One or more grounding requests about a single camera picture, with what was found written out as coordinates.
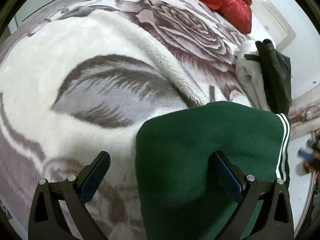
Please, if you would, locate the green white varsity jacket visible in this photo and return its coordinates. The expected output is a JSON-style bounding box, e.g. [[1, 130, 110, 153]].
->
[[136, 101, 290, 239]]

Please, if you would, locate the pink floral curtain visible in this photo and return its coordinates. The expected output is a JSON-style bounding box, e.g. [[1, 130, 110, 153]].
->
[[289, 85, 320, 140]]

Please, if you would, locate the floral purple bed blanket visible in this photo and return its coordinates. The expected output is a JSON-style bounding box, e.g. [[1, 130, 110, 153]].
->
[[0, 0, 276, 240]]

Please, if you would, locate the black leather garment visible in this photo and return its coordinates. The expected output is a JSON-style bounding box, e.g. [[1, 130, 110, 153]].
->
[[244, 39, 292, 115]]

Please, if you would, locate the beige bed headboard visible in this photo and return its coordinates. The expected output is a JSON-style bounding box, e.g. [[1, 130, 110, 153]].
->
[[249, 0, 296, 52]]

